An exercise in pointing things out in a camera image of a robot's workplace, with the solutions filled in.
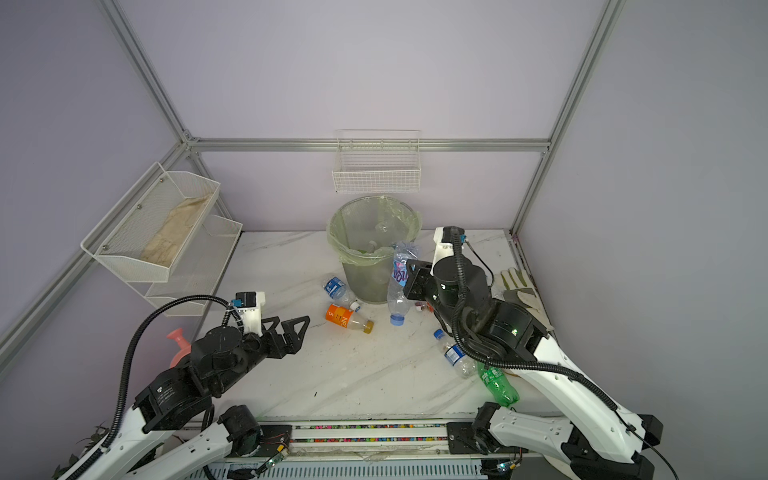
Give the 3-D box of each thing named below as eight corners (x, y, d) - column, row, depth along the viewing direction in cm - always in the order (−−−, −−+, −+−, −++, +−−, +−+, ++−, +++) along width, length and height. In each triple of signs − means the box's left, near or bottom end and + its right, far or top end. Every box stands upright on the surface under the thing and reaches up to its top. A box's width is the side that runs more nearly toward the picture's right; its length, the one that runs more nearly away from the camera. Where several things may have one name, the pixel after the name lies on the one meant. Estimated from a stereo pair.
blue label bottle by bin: (322, 290, 103) (320, 283, 100) (334, 280, 106) (332, 273, 102) (354, 315, 97) (353, 308, 93) (366, 303, 99) (365, 296, 96)
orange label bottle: (324, 322, 96) (321, 314, 92) (331, 310, 99) (328, 301, 95) (369, 338, 93) (368, 330, 89) (375, 324, 96) (374, 317, 92)
